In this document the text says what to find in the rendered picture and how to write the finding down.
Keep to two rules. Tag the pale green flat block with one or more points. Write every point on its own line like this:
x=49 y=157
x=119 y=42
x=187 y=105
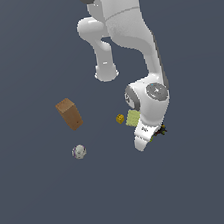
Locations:
x=132 y=118

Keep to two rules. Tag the white patterned ball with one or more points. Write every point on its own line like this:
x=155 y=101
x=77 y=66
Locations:
x=79 y=152

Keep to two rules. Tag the small yellow cube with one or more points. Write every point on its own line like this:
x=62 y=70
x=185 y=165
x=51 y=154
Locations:
x=120 y=118

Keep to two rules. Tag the small dark spiky object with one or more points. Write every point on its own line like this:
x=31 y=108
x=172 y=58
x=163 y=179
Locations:
x=160 y=130

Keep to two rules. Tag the brown wooden block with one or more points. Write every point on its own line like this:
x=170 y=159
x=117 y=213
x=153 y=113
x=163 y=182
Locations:
x=69 y=113

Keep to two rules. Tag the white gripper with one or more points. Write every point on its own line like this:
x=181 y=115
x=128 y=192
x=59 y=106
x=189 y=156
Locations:
x=142 y=134

